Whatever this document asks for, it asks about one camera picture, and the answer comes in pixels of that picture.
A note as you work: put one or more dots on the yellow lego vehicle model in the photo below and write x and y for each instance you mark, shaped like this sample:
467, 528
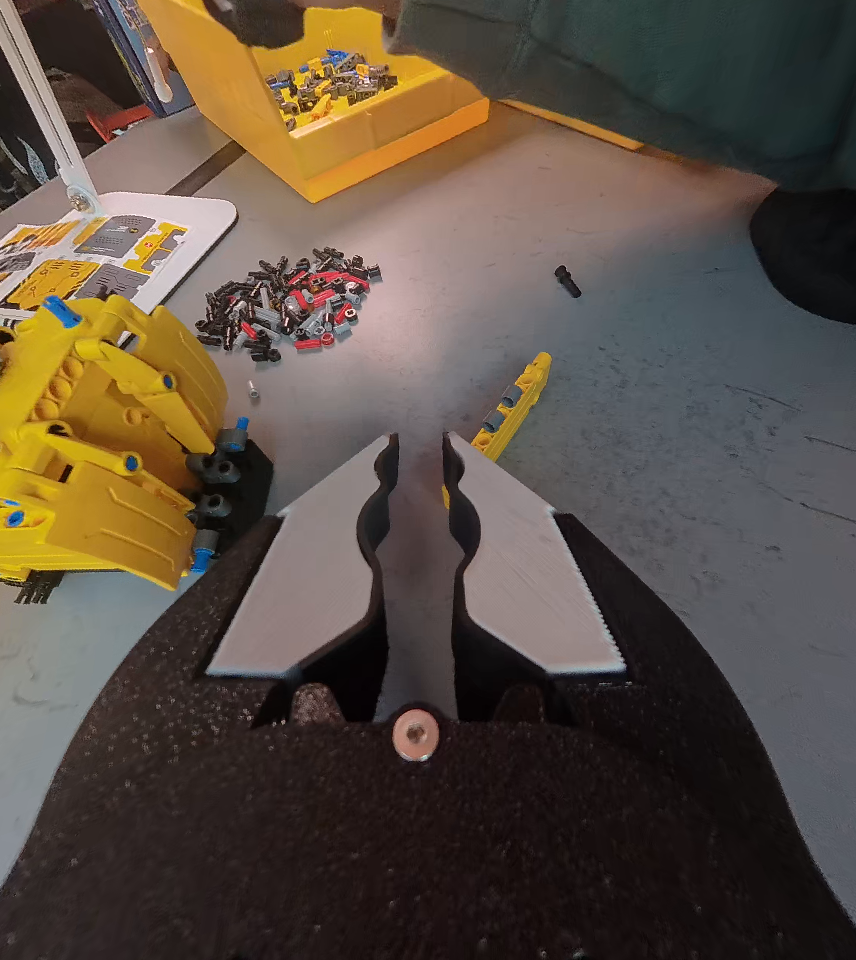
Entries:
112, 465

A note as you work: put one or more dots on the heap of blue grey lego parts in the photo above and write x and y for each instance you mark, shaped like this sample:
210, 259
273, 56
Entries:
323, 86

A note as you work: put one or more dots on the dark blue printed box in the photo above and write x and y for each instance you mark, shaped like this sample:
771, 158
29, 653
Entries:
124, 45

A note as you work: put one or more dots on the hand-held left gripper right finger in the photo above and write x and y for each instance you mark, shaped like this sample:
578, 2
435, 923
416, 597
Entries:
533, 592

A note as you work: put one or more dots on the black mesh cushion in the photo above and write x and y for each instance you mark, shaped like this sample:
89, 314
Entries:
833, 262

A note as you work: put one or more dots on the yellow bin with lego parts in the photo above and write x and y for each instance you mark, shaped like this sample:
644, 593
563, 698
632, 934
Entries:
338, 161

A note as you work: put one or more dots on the pile of small lego connectors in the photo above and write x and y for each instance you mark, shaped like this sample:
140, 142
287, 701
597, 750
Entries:
293, 307

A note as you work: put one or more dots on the instruction sheet on white stand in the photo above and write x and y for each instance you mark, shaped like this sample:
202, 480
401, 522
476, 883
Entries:
202, 214

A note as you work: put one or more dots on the yellow lego panel piece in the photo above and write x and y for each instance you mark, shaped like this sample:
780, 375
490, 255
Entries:
527, 381

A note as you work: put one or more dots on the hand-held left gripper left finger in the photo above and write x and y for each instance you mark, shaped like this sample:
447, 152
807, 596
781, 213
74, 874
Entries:
300, 592

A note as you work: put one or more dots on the black lego pin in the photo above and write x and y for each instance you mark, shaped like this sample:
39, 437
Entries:
567, 282

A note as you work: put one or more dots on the lego instruction sheet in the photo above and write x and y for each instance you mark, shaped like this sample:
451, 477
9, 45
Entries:
97, 247

